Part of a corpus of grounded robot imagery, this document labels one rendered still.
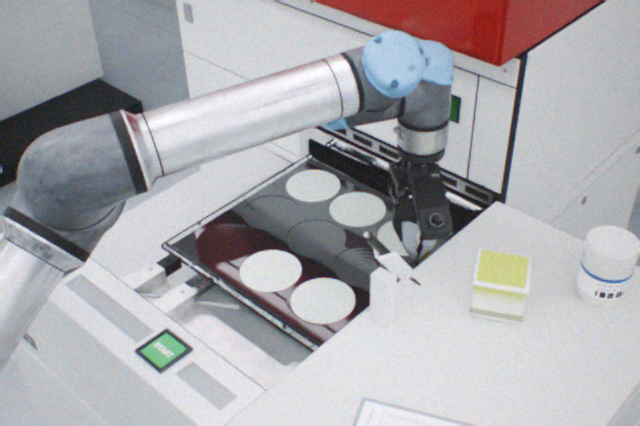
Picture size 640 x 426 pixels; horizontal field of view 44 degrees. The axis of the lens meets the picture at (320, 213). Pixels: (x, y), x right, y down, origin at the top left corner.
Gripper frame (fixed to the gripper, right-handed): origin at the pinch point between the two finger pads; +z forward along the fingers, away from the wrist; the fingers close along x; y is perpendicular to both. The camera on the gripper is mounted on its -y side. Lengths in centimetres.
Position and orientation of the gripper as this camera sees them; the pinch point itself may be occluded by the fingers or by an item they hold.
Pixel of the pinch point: (417, 255)
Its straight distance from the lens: 128.8
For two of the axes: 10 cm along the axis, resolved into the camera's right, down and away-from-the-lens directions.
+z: 0.2, 7.9, 6.1
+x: -9.9, 1.2, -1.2
